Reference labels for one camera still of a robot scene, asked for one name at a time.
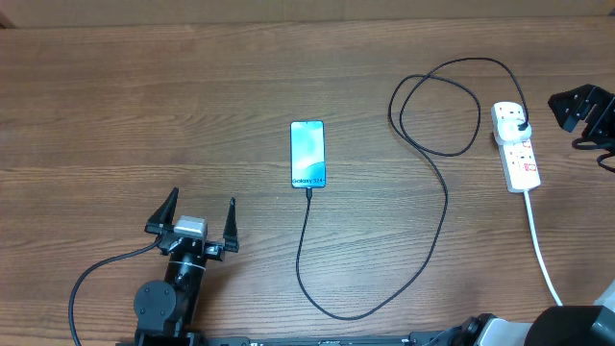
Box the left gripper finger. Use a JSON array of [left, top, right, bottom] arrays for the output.
[[144, 187, 179, 235], [223, 197, 239, 253]]

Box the blue screen smartphone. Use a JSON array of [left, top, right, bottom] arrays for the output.
[[290, 120, 327, 188]]

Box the black charging cable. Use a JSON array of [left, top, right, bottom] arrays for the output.
[[294, 57, 531, 322]]

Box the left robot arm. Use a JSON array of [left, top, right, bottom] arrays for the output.
[[134, 187, 239, 345]]

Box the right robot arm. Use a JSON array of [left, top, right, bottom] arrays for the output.
[[428, 85, 614, 345]]

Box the white charger plug adapter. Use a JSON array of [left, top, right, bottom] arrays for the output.
[[494, 117, 532, 145]]

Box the white power strip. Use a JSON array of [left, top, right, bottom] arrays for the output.
[[491, 102, 541, 193]]

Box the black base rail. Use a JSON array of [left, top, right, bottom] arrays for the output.
[[119, 328, 458, 346]]

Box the white power strip cord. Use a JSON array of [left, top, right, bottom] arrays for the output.
[[522, 188, 564, 308]]

